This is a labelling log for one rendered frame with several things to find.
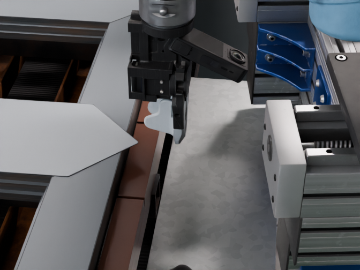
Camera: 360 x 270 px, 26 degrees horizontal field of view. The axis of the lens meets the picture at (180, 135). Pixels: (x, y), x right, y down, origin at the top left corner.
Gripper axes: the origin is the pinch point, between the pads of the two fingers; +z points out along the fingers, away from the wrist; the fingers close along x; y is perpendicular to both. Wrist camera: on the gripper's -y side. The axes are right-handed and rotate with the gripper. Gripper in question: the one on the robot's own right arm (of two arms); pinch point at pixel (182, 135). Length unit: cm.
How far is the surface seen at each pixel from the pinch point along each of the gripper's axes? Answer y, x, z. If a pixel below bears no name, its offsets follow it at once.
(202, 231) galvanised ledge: -3.3, -0.3, 20.0
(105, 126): 12.6, -3.8, 2.3
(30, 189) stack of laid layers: 21.3, 9.2, 4.8
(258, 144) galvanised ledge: -11.6, -24.3, 20.0
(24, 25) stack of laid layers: 34.4, -35.3, 3.9
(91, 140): 13.9, -0.1, 2.3
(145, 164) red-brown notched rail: 5.6, 0.8, 5.4
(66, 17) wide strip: 26.6, -36.9, 2.5
